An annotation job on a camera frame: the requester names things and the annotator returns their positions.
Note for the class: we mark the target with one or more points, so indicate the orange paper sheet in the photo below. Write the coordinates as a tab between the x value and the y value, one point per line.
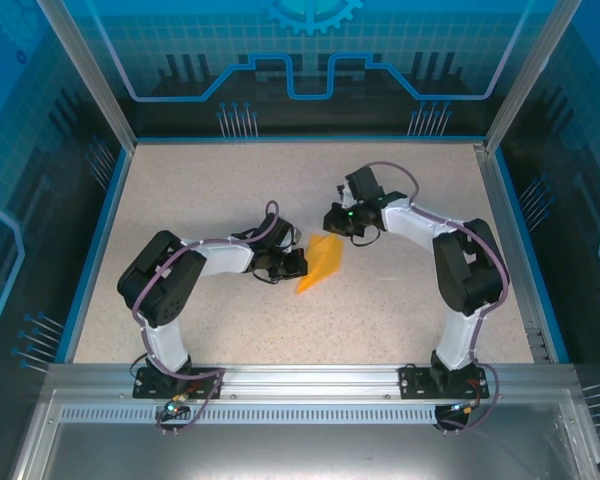
325	255

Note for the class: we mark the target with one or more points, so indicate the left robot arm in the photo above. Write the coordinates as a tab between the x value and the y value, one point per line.
155	285

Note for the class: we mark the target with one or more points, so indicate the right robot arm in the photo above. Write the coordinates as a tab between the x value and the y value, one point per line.
470	275

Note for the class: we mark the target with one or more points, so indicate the blue table border strip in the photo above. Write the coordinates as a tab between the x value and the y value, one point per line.
107	225
522	225

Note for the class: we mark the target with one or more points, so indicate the steel tray shelf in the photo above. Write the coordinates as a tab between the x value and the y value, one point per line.
300	450

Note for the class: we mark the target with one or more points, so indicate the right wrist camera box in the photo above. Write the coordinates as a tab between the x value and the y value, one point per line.
344	196

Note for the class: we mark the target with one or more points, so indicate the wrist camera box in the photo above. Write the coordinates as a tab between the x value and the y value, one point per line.
344	196
294	236

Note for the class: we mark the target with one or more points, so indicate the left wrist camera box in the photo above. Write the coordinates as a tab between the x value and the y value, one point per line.
294	236

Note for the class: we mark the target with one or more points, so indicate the aluminium mounting rail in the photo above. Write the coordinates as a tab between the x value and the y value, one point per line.
310	380

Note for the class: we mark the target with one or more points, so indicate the aluminium side rail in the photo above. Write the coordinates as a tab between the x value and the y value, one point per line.
505	225

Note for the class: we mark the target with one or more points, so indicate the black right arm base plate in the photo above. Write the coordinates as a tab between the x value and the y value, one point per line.
410	385

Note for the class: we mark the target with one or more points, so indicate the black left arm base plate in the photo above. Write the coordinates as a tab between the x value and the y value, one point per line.
142	390

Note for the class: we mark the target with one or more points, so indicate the aluminium frame post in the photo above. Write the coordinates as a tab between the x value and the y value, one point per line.
92	75
527	75

